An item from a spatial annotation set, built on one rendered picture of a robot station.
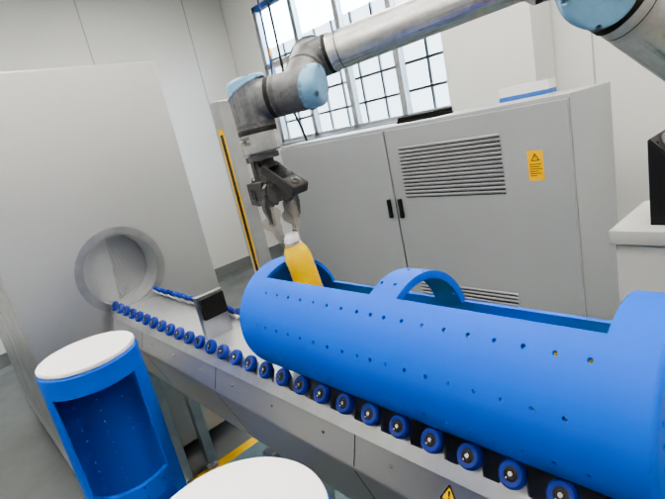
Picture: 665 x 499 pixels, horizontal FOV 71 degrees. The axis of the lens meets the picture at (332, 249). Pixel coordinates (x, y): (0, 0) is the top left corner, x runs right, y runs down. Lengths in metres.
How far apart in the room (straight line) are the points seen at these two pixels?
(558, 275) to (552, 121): 0.75
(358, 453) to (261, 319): 0.36
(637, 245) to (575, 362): 0.84
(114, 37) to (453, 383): 5.40
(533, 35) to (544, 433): 3.02
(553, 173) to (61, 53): 4.63
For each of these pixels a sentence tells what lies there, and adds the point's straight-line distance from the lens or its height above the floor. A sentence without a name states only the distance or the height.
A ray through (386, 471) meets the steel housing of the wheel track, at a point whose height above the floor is 0.87.
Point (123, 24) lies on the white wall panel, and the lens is 5.88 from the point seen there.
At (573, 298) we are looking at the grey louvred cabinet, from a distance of 2.60.
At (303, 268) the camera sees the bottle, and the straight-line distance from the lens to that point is 1.12.
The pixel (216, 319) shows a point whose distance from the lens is 1.67.
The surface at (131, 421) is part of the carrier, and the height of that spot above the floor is 0.70.
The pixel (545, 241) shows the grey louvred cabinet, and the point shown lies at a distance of 2.54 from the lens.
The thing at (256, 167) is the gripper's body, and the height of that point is 1.47.
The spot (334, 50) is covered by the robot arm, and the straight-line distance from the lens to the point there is 1.14.
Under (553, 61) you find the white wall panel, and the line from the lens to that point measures 3.73.
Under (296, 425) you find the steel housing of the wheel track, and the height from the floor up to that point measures 0.86.
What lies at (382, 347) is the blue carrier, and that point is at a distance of 0.83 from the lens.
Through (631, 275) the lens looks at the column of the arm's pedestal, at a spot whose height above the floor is 0.97.
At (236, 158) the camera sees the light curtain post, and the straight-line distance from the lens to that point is 1.84.
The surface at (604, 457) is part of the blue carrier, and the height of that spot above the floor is 1.09.
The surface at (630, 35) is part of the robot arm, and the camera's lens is 1.04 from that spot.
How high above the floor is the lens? 1.53
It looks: 15 degrees down
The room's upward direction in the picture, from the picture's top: 12 degrees counter-clockwise
